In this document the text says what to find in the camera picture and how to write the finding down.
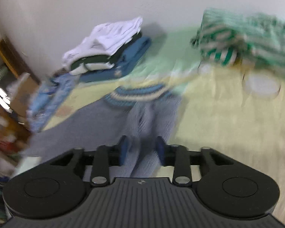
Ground blue patterned cloth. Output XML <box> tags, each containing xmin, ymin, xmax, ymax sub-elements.
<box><xmin>26</xmin><ymin>72</ymin><xmax>81</xmax><ymax>133</ymax></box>

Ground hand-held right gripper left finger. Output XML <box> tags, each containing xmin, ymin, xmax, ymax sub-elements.
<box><xmin>49</xmin><ymin>135</ymin><xmax>131</xmax><ymax>187</ymax></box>

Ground blue folded garment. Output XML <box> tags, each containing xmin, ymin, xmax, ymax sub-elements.
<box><xmin>79</xmin><ymin>37</ymin><xmax>152</xmax><ymax>83</ymax></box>

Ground grey striped knit sweater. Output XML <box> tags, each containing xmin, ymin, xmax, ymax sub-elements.
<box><xmin>21</xmin><ymin>83</ymin><xmax>183</xmax><ymax>178</ymax></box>

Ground dark green white folded shirt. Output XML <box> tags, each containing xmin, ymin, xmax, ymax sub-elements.
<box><xmin>69</xmin><ymin>32</ymin><xmax>143</xmax><ymax>76</ymax></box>

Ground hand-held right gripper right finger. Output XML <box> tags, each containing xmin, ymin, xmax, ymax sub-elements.
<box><xmin>156</xmin><ymin>136</ymin><xmax>235</xmax><ymax>187</ymax></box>

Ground green striped shirt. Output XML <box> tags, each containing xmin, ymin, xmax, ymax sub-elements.
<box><xmin>190</xmin><ymin>8</ymin><xmax>285</xmax><ymax>83</ymax></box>

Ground yellow green printed bed sheet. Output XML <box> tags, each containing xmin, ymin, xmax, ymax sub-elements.
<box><xmin>14</xmin><ymin>26</ymin><xmax>285</xmax><ymax>226</ymax></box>

